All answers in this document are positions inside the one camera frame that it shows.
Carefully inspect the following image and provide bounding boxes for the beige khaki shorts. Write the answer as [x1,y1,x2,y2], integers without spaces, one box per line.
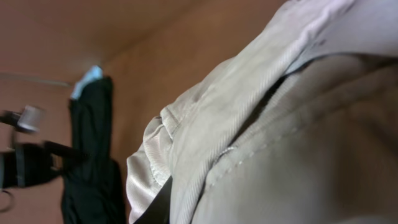
[126,0,397,223]

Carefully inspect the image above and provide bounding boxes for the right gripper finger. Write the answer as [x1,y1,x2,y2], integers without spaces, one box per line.
[134,177,173,224]

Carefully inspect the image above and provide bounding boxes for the light blue garment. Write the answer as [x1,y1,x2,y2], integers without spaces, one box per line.
[70,65,103,100]

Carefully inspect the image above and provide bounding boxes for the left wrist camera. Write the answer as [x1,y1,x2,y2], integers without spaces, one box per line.
[17,105,44,133]

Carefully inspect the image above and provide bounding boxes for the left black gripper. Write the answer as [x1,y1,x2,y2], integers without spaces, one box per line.
[1,141,87,189]

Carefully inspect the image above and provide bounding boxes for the black garment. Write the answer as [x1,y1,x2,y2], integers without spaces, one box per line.
[61,77,126,223]

